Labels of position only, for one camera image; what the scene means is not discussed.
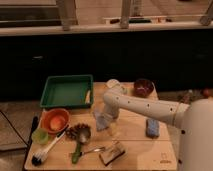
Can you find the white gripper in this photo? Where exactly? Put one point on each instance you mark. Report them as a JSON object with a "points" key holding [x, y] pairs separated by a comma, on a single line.
{"points": [[107, 117]]}

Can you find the grey-blue towel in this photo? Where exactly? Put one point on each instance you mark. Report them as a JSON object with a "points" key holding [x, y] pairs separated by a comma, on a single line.
{"points": [[101, 124]]}

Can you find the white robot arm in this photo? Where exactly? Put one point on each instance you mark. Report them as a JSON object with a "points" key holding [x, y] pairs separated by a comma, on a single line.
{"points": [[195, 122]]}

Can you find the small yellow item in tray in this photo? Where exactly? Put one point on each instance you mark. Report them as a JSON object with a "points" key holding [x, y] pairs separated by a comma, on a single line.
{"points": [[87, 98]]}

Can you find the white cup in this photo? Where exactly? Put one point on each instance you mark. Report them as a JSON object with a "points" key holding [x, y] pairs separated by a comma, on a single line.
{"points": [[115, 83]]}

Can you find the metal spoon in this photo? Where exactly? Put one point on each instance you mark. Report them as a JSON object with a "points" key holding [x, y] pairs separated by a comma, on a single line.
{"points": [[93, 150]]}

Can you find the wooden block brush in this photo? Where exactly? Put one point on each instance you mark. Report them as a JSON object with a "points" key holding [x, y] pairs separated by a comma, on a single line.
{"points": [[111, 153]]}

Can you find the blue sponge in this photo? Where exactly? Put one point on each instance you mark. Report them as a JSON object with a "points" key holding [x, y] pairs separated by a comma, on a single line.
{"points": [[152, 128]]}

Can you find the dark red bowl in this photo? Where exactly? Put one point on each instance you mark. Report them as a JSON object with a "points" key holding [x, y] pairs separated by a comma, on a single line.
{"points": [[143, 87]]}

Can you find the green plastic tray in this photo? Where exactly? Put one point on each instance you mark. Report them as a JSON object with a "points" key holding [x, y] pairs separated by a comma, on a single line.
{"points": [[68, 91]]}

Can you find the orange plastic bowl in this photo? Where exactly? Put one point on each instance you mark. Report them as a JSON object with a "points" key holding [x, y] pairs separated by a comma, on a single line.
{"points": [[55, 120]]}

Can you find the small green cup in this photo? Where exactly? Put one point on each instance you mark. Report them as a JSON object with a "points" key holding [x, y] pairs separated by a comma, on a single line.
{"points": [[40, 136]]}

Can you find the white dish brush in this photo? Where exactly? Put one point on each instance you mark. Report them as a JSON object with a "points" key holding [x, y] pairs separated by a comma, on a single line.
{"points": [[41, 154]]}

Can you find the green handled metal scoop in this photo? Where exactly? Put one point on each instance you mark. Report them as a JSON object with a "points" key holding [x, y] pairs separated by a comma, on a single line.
{"points": [[81, 141]]}

